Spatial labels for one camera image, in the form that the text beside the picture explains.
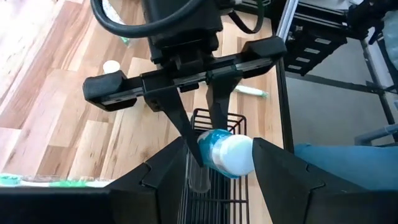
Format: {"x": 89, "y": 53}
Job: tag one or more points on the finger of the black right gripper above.
{"x": 174, "y": 112}
{"x": 220, "y": 99}

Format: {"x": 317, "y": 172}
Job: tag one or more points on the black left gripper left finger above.
{"x": 124, "y": 205}

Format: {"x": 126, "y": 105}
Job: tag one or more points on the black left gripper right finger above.
{"x": 311, "y": 205}

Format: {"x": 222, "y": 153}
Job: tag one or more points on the green white toothbrush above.
{"x": 9, "y": 180}
{"x": 248, "y": 91}
{"x": 125, "y": 40}

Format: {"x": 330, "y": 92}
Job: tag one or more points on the blue mouthwash bottle white cap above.
{"x": 233, "y": 155}
{"x": 111, "y": 66}

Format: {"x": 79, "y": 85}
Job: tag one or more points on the person's leg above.
{"x": 342, "y": 168}

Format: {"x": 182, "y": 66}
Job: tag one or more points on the silver aluminium extrusion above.
{"x": 287, "y": 18}

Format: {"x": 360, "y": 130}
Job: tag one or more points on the black metal floor stand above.
{"x": 377, "y": 81}

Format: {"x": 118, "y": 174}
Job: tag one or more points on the black slotted bracket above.
{"x": 311, "y": 59}

